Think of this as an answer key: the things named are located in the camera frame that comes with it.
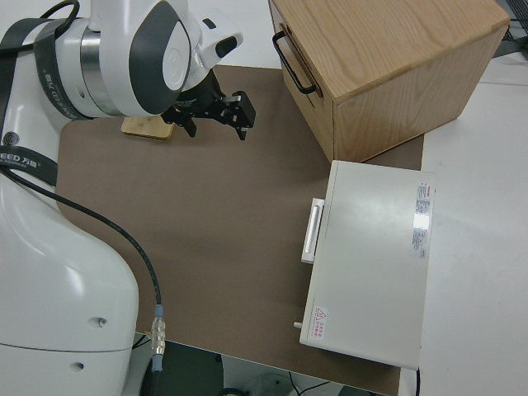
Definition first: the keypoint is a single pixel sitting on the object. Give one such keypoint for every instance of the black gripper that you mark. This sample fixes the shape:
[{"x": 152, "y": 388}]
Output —
[{"x": 202, "y": 103}]

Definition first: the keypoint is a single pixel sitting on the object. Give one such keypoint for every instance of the brown table mat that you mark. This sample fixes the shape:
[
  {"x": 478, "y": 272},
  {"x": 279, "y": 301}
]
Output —
[{"x": 206, "y": 206}]

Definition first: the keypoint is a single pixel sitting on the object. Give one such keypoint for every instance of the light wooden drawer box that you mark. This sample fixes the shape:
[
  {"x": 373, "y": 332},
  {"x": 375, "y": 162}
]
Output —
[{"x": 392, "y": 62}]

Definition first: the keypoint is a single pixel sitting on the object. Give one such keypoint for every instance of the white toaster oven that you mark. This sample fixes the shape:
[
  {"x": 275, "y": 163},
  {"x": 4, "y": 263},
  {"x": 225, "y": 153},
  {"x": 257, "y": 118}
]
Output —
[{"x": 371, "y": 255}]

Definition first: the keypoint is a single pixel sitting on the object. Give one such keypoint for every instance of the bamboo mug rack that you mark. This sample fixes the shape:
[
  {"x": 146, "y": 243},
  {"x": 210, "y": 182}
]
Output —
[{"x": 146, "y": 128}]

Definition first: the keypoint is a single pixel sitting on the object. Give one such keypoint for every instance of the dark pedestal base plate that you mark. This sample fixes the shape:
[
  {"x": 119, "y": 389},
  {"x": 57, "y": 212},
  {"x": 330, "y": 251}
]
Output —
[{"x": 185, "y": 371}]

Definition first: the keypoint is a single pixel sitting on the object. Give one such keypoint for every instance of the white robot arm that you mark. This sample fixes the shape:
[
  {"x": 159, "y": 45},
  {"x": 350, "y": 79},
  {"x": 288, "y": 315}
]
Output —
[{"x": 49, "y": 268}]

